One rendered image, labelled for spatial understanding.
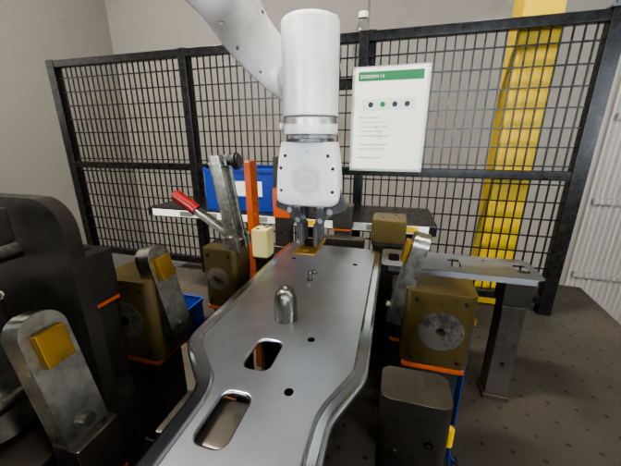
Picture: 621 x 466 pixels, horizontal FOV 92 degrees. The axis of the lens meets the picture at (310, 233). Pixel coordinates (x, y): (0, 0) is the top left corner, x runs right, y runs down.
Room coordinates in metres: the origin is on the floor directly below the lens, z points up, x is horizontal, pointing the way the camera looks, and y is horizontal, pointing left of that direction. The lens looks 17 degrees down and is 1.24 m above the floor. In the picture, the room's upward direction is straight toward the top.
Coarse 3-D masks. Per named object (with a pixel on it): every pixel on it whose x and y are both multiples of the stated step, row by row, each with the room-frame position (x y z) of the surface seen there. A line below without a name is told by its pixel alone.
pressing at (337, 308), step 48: (240, 288) 0.45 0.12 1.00; (336, 288) 0.45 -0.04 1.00; (192, 336) 0.32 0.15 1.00; (240, 336) 0.32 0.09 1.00; (288, 336) 0.32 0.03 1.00; (336, 336) 0.32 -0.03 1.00; (240, 384) 0.25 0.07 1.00; (288, 384) 0.25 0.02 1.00; (336, 384) 0.25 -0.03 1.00; (192, 432) 0.19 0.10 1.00; (240, 432) 0.19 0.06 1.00; (288, 432) 0.19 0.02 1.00
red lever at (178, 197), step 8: (176, 192) 0.55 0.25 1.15; (176, 200) 0.54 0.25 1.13; (184, 200) 0.54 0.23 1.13; (192, 200) 0.55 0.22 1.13; (184, 208) 0.54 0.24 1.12; (192, 208) 0.54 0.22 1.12; (200, 208) 0.55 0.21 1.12; (200, 216) 0.54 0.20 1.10; (208, 216) 0.53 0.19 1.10; (208, 224) 0.53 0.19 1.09; (216, 224) 0.53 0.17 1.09; (224, 232) 0.52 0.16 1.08; (240, 240) 0.52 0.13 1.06
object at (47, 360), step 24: (24, 312) 0.22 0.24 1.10; (48, 312) 0.22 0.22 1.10; (24, 336) 0.20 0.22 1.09; (48, 336) 0.20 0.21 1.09; (72, 336) 0.22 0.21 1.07; (24, 360) 0.19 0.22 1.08; (48, 360) 0.20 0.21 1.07; (72, 360) 0.22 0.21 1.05; (24, 384) 0.19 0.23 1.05; (48, 384) 0.19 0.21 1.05; (72, 384) 0.21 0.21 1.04; (48, 408) 0.19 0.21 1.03; (72, 408) 0.20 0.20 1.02; (96, 408) 0.21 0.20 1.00; (48, 432) 0.19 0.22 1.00; (72, 432) 0.19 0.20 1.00
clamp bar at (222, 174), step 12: (216, 156) 0.51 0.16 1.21; (228, 156) 0.54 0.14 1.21; (240, 156) 0.53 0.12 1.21; (216, 168) 0.51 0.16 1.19; (228, 168) 0.54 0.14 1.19; (216, 180) 0.51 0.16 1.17; (228, 180) 0.54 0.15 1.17; (216, 192) 0.51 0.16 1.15; (228, 192) 0.53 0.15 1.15; (228, 204) 0.51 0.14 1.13; (228, 216) 0.51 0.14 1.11; (240, 216) 0.53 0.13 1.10; (228, 228) 0.51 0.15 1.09; (240, 228) 0.53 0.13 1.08
